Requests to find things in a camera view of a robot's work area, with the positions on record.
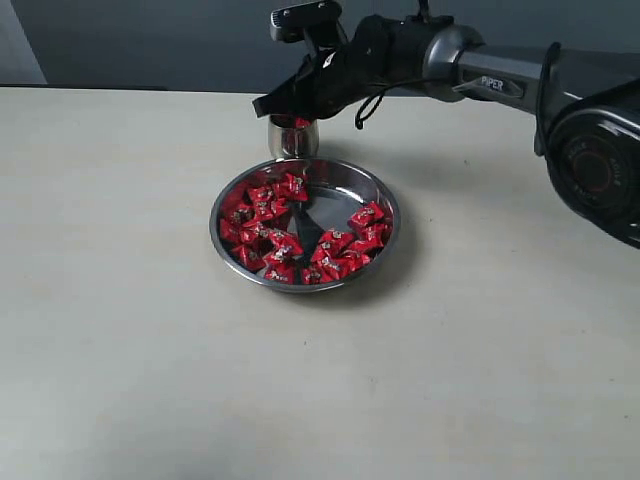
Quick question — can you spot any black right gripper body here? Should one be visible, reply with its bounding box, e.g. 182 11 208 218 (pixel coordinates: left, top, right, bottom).
299 15 453 119

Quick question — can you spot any stainless steel cup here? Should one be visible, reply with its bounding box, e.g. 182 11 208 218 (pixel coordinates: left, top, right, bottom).
268 115 319 159

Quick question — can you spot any round stainless steel plate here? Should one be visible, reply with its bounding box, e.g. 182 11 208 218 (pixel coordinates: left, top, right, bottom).
209 158 400 294

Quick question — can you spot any red wrapped candy top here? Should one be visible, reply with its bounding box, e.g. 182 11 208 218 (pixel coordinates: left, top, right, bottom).
274 172 309 202

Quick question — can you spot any red wrapped candy right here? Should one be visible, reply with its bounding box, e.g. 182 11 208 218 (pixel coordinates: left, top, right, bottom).
348 201 385 230

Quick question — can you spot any red wrapped candy left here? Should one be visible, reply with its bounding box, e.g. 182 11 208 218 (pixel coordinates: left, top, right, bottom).
219 218 241 245

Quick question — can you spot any red wrapped candy front-left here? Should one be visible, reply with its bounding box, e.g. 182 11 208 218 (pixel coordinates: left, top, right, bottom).
231 244 266 273

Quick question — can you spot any red wrapped candy front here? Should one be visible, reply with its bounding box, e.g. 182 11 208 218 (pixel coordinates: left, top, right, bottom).
264 263 296 285

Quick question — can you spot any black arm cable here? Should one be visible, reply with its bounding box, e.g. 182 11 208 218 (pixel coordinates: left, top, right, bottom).
353 0 436 130

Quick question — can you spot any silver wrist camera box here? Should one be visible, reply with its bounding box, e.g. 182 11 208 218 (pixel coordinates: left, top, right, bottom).
270 1 342 43

